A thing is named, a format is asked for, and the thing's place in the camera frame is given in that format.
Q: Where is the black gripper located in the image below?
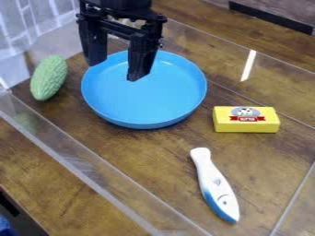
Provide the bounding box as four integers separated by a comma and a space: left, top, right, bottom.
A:
77, 0, 166, 81

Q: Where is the yellow butter brick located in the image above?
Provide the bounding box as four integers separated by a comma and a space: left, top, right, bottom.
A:
212, 106, 280, 133

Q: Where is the blue round tray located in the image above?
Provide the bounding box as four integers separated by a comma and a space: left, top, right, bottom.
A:
81, 51, 208, 129

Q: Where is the green bitter gourd toy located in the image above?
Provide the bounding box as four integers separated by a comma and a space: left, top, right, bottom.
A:
29, 55, 67, 101

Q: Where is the white and blue toy fish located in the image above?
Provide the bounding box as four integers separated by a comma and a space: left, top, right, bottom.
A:
189, 147, 240, 223

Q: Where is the clear acrylic enclosure wall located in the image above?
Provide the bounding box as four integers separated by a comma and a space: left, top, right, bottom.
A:
0, 0, 315, 236

